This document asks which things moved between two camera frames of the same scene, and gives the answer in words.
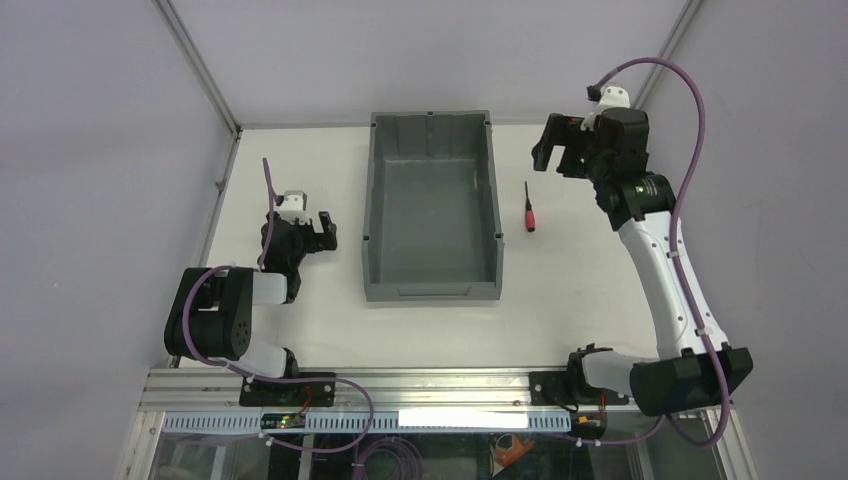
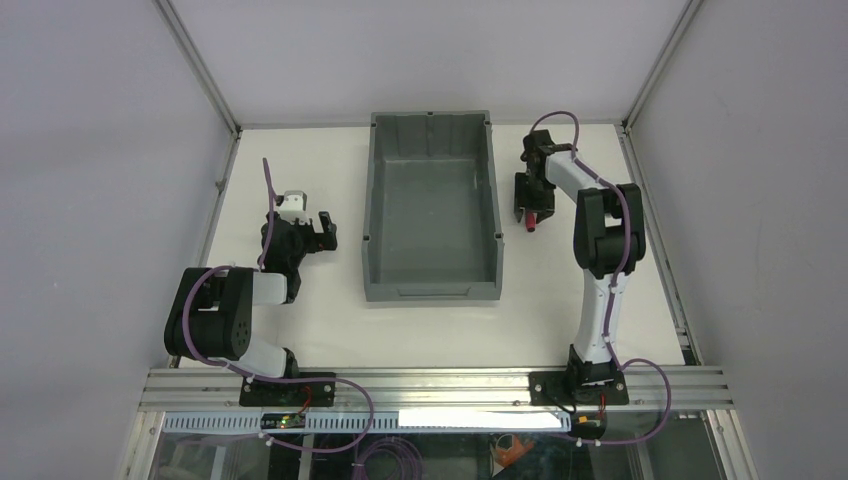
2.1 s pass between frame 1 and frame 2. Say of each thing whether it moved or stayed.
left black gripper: stayed
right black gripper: moved
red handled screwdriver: stayed
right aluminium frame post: stayed
